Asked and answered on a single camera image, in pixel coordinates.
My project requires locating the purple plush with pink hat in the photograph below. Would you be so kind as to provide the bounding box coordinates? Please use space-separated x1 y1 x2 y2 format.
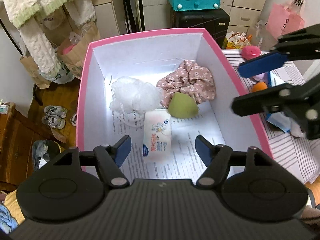
241 45 265 82

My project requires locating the pink floral scrunchie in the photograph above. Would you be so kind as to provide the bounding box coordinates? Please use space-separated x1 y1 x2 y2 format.
156 60 216 108

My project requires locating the pink cardboard box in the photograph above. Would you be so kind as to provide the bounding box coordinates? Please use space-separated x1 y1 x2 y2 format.
76 28 271 180

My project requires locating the striped tablecloth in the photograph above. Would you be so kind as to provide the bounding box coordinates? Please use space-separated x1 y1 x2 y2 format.
222 49 319 183

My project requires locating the black suitcase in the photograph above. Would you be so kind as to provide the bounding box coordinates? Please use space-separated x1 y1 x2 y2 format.
170 8 230 48

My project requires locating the beige wardrobe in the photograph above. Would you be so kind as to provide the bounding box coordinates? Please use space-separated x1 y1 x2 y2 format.
92 0 266 37

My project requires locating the orange egg sponge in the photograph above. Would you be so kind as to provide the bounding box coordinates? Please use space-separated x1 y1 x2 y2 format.
251 82 268 93

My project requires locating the white panda plush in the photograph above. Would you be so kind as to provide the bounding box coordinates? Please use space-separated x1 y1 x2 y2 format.
290 124 305 138

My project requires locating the blue wet wipes pack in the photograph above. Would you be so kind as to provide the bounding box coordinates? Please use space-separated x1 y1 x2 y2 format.
266 72 291 133

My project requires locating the colourful gift bag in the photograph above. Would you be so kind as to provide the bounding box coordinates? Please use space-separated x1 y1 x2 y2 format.
222 31 253 49

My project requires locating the brown paper bag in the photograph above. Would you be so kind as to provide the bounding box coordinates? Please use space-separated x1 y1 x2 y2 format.
57 22 100 80

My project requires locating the black clothes rack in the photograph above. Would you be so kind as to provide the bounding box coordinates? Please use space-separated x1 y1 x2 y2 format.
0 19 23 56

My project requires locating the white mesh bath pouf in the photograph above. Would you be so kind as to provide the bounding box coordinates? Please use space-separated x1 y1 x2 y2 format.
110 76 163 127

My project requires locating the small white tissue pack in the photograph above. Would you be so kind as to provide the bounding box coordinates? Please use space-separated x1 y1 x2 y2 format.
142 108 173 164

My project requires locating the pink paper bag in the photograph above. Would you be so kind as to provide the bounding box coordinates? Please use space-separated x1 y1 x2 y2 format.
266 3 305 39

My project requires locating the green egg sponge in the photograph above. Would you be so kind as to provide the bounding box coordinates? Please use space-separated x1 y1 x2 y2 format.
168 93 199 119

